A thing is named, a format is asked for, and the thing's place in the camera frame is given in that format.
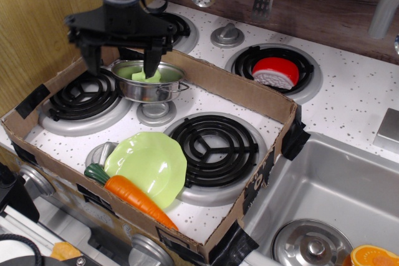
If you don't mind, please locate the black burner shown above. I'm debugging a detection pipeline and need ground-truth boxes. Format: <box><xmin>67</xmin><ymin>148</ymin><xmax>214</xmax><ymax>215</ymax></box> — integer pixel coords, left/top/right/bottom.
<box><xmin>155</xmin><ymin>12</ymin><xmax>199</xmax><ymax>54</ymax></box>
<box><xmin>165</xmin><ymin>112</ymin><xmax>269</xmax><ymax>207</ymax></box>
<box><xmin>39</xmin><ymin>69</ymin><xmax>133</xmax><ymax>137</ymax></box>
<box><xmin>225</xmin><ymin>43</ymin><xmax>323</xmax><ymax>104</ymax></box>

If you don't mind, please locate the front right black burner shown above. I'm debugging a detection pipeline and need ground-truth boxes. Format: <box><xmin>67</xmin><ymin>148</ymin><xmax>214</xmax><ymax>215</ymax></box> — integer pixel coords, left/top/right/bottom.
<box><xmin>165</xmin><ymin>112</ymin><xmax>269</xmax><ymax>207</ymax></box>

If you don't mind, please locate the silver pot lid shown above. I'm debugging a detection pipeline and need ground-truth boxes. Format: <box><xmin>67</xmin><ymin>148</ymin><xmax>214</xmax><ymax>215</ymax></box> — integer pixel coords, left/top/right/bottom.
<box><xmin>271</xmin><ymin>219</ymin><xmax>353</xmax><ymax>265</ymax></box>

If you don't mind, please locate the orange slice toy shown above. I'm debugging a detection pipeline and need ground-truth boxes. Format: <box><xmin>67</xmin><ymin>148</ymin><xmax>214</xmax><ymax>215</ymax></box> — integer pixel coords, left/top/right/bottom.
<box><xmin>342</xmin><ymin>245</ymin><xmax>398</xmax><ymax>266</ymax></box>

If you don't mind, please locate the small silver metal pot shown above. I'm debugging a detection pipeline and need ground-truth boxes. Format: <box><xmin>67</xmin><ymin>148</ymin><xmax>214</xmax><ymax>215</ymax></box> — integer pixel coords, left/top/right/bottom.
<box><xmin>110</xmin><ymin>60</ymin><xmax>190</xmax><ymax>103</ymax></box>

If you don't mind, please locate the brown cardboard fence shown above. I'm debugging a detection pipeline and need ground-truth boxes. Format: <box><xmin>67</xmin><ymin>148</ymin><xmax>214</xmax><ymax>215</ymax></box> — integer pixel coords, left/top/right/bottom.
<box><xmin>1</xmin><ymin>51</ymin><xmax>302</xmax><ymax>265</ymax></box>

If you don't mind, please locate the silver faucet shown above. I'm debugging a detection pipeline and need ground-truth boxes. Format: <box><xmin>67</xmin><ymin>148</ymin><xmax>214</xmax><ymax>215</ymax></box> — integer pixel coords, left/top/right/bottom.
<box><xmin>368</xmin><ymin>0</ymin><xmax>398</xmax><ymax>39</ymax></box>

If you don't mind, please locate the silver front stove knob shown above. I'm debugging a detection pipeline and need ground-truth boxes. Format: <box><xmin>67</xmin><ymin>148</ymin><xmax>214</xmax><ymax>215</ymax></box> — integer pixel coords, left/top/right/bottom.
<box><xmin>85</xmin><ymin>141</ymin><xmax>118</xmax><ymax>169</ymax></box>

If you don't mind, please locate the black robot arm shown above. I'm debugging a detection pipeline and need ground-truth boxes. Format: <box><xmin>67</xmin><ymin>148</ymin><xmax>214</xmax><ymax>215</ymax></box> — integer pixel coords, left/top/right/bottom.
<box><xmin>64</xmin><ymin>0</ymin><xmax>176</xmax><ymax>77</ymax></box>

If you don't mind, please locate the silver toy sink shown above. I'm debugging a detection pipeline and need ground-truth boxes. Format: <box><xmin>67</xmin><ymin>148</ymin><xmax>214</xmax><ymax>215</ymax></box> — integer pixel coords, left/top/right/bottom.
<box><xmin>243</xmin><ymin>133</ymin><xmax>398</xmax><ymax>265</ymax></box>

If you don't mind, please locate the red toy cheese wedge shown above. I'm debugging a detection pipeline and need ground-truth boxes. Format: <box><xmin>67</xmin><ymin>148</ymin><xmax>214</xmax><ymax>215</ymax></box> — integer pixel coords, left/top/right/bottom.
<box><xmin>252</xmin><ymin>57</ymin><xmax>300</xmax><ymax>90</ymax></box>

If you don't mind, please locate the silver middle stove knob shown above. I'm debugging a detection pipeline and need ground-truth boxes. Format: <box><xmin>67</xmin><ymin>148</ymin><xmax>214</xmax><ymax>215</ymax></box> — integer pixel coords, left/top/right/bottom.
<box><xmin>137</xmin><ymin>102</ymin><xmax>177</xmax><ymax>127</ymax></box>

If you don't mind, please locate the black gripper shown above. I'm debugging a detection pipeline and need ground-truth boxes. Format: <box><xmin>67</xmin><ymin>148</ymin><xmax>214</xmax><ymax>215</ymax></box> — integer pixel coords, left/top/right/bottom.
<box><xmin>64</xmin><ymin>4</ymin><xmax>175</xmax><ymax>78</ymax></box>

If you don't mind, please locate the silver oven dial right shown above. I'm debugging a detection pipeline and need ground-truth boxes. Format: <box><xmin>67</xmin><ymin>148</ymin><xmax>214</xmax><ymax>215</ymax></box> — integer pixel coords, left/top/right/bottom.
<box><xmin>128</xmin><ymin>234</ymin><xmax>175</xmax><ymax>266</ymax></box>

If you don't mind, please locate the silver faucet handle block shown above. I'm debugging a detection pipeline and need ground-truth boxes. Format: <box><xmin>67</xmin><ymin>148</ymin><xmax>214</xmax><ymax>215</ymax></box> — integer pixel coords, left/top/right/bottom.
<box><xmin>373</xmin><ymin>108</ymin><xmax>399</xmax><ymax>154</ymax></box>

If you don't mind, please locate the silver oven dial left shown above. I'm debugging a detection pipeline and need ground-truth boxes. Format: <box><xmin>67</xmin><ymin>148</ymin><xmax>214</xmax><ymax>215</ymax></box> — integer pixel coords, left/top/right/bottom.
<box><xmin>19</xmin><ymin>164</ymin><xmax>55</xmax><ymax>200</ymax></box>

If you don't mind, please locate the black clamp device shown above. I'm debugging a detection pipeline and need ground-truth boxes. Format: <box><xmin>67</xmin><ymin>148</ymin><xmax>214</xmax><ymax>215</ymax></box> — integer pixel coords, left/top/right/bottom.
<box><xmin>1</xmin><ymin>163</ymin><xmax>40</xmax><ymax>223</ymax></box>

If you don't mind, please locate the orange toy carrot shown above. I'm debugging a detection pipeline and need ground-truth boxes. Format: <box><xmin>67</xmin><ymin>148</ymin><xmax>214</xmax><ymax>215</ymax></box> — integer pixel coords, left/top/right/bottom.
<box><xmin>84</xmin><ymin>163</ymin><xmax>178</xmax><ymax>230</ymax></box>

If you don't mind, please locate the silver oven dial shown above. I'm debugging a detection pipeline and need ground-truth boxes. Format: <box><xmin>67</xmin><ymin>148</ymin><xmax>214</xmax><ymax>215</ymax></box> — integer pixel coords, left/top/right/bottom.
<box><xmin>19</xmin><ymin>164</ymin><xmax>55</xmax><ymax>200</ymax></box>
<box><xmin>128</xmin><ymin>234</ymin><xmax>175</xmax><ymax>266</ymax></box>

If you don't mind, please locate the hanging silver spatula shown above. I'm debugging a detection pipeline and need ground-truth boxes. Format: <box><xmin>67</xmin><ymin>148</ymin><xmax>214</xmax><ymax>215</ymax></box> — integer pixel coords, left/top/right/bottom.
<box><xmin>251</xmin><ymin>0</ymin><xmax>274</xmax><ymax>22</ymax></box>

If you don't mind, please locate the back left black burner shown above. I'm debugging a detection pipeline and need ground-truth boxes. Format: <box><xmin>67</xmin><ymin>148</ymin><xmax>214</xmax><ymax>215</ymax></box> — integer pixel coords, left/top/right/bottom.
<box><xmin>155</xmin><ymin>12</ymin><xmax>199</xmax><ymax>54</ymax></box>

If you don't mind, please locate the light green plastic plate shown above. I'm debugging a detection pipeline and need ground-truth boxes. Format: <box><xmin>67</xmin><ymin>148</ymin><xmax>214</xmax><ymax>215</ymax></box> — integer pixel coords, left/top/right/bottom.
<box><xmin>104</xmin><ymin>132</ymin><xmax>187</xmax><ymax>209</ymax></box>

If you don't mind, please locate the green toy broccoli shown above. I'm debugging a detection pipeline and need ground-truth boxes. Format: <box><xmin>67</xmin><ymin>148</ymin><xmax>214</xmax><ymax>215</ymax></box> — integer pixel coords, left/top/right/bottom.
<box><xmin>131</xmin><ymin>69</ymin><xmax>161</xmax><ymax>83</ymax></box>

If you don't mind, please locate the back right black burner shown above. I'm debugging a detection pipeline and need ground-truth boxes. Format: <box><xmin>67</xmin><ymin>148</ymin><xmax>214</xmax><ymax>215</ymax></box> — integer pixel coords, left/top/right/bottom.
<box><xmin>225</xmin><ymin>43</ymin><xmax>323</xmax><ymax>104</ymax></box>

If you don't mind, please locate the black cable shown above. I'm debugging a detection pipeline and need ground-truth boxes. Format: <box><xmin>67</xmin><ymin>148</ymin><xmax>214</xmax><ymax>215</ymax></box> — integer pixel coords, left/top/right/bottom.
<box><xmin>0</xmin><ymin>233</ymin><xmax>43</xmax><ymax>266</ymax></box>

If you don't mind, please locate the front left black burner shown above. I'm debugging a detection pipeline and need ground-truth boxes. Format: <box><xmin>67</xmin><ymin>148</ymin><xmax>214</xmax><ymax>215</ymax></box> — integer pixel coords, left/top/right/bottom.
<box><xmin>39</xmin><ymin>69</ymin><xmax>133</xmax><ymax>137</ymax></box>

